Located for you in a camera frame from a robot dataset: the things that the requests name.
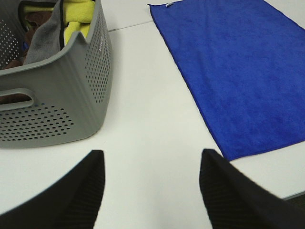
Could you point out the grey towel in basket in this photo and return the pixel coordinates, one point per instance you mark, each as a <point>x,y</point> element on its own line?
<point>46,40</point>

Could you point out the grey perforated laundry basket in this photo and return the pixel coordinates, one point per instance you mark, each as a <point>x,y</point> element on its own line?
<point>61,99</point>

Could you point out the yellow towel in basket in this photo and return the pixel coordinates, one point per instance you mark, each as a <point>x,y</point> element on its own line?
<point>77,15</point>

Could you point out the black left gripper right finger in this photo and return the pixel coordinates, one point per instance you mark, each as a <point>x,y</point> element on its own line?
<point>233,201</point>

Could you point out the brown towel in basket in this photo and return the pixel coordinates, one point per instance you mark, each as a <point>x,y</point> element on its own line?
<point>35,19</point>

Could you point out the blue microfiber towel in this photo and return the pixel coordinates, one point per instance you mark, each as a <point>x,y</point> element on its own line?
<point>244,64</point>

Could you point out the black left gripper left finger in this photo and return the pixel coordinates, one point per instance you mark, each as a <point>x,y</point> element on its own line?
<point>73,202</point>

